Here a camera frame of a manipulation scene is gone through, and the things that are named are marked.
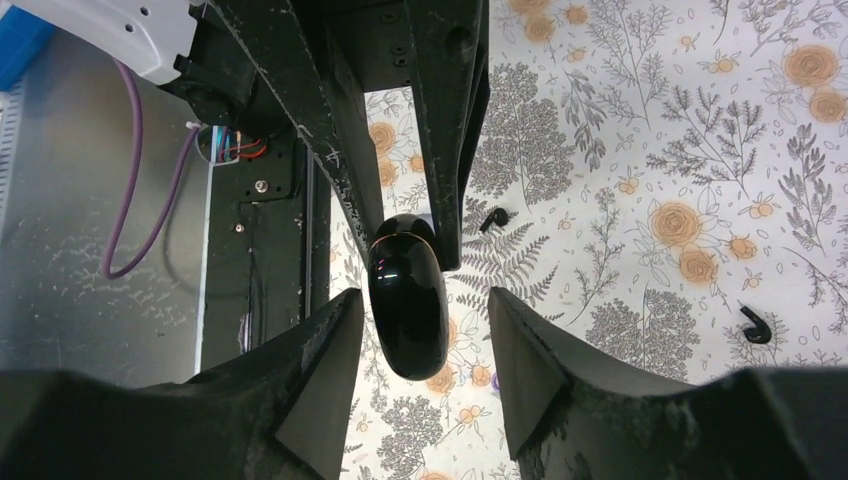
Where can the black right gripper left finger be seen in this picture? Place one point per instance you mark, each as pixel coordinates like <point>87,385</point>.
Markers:
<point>279,411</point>

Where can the black wireless earbud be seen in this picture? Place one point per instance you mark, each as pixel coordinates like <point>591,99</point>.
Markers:
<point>758,332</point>
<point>498,217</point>

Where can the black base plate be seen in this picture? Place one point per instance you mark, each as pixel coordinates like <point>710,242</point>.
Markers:
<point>266,253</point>

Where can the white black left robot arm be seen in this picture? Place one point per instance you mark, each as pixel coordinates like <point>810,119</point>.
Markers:
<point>184,48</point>

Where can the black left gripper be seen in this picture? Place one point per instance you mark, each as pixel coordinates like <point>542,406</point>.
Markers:
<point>308,52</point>

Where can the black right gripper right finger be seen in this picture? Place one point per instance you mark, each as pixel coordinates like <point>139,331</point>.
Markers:
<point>573,412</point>

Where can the floral tablecloth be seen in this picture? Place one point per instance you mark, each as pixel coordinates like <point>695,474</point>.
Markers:
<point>663,164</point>

